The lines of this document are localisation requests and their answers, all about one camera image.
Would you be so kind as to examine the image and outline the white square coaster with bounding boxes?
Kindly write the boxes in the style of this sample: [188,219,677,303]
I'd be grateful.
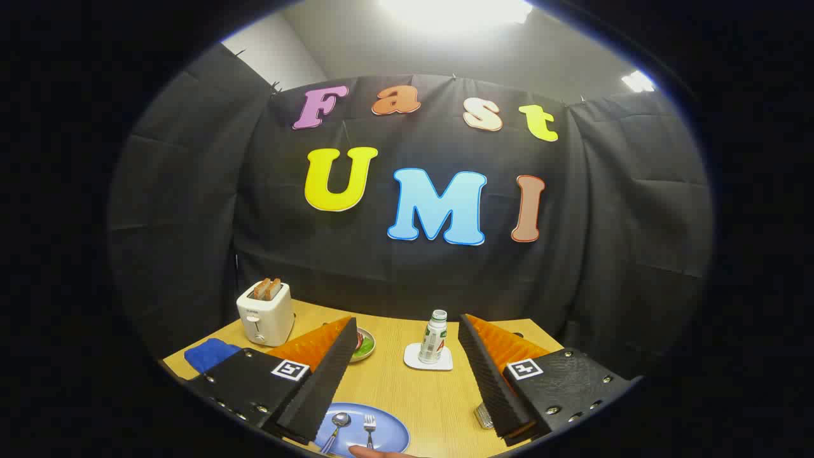
[404,343,454,371]

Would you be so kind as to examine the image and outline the blue round plate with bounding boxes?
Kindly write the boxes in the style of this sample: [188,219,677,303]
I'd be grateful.
[315,402,411,457]

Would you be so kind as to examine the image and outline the white drink bottle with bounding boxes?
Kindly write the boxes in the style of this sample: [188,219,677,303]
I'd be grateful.
[418,310,448,364]

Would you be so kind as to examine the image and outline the oval plate of food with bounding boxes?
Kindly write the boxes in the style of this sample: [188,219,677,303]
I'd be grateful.
[350,328,376,363]

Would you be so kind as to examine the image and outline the blue folded cloth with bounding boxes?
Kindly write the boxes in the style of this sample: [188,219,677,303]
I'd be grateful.
[184,338,242,374]

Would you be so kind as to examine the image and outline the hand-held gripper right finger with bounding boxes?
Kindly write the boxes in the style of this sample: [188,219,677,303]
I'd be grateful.
[458,313,640,447]

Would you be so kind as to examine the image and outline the spoon with checked handle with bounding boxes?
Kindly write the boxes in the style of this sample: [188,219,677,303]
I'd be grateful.
[320,412,352,454]

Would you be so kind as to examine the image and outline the ceiling light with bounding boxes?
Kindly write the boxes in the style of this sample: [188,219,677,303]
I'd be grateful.
[380,0,534,27]
[622,70,656,93]

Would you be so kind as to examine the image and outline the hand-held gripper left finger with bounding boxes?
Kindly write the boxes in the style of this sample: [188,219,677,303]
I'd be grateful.
[181,316,359,446]

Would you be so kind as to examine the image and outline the white toaster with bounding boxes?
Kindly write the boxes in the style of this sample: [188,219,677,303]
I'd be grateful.
[237,280,295,347]

